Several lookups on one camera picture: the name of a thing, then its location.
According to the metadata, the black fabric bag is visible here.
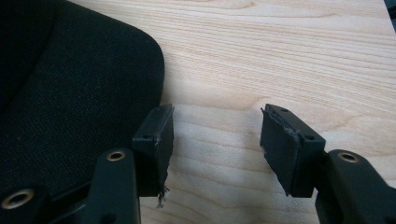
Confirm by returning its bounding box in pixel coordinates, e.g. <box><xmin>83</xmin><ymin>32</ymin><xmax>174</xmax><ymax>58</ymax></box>
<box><xmin>0</xmin><ymin>0</ymin><xmax>165</xmax><ymax>200</ymax></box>

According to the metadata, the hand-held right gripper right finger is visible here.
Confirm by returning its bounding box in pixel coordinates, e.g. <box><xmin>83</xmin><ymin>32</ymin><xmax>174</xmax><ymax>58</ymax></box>
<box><xmin>260</xmin><ymin>104</ymin><xmax>396</xmax><ymax>224</ymax></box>

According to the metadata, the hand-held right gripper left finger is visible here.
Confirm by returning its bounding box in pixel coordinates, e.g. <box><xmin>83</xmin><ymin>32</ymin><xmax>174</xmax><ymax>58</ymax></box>
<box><xmin>88</xmin><ymin>104</ymin><xmax>176</xmax><ymax>224</ymax></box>

